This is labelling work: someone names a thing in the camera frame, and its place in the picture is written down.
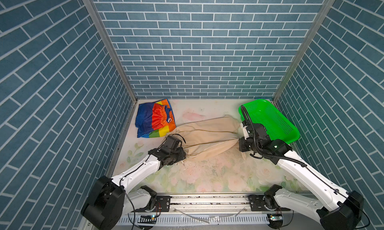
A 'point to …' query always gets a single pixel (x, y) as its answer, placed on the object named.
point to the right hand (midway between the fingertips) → (238, 138)
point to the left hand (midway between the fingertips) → (184, 155)
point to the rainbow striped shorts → (154, 119)
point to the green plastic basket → (278, 127)
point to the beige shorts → (205, 137)
